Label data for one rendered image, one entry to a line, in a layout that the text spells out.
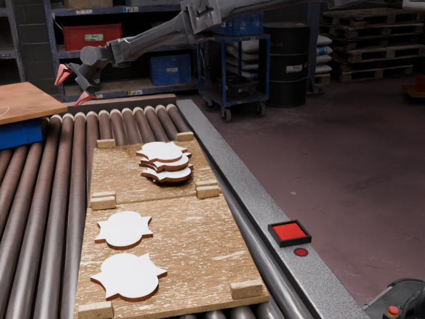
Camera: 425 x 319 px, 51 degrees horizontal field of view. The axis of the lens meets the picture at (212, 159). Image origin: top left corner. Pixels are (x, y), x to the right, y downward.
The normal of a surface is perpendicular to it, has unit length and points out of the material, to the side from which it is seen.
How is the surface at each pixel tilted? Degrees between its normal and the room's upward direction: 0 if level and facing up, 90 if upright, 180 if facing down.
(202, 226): 0
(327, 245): 0
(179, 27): 88
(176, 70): 90
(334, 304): 0
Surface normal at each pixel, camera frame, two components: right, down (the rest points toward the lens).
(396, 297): -0.02, -0.92
